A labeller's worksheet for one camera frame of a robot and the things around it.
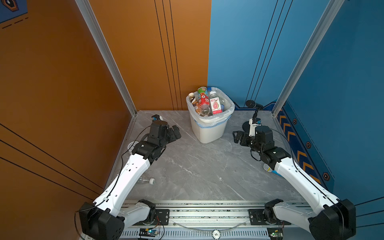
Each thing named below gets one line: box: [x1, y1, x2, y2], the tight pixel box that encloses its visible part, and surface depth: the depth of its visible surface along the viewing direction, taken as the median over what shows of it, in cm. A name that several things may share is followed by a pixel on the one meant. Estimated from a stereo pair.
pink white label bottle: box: [209, 90, 223, 115], surface depth 86 cm
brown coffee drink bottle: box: [188, 92, 201, 115], surface depth 88 cm
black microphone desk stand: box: [245, 100, 264, 124], surface depth 86 cm
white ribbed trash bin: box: [186, 87, 235, 144], surface depth 87 cm
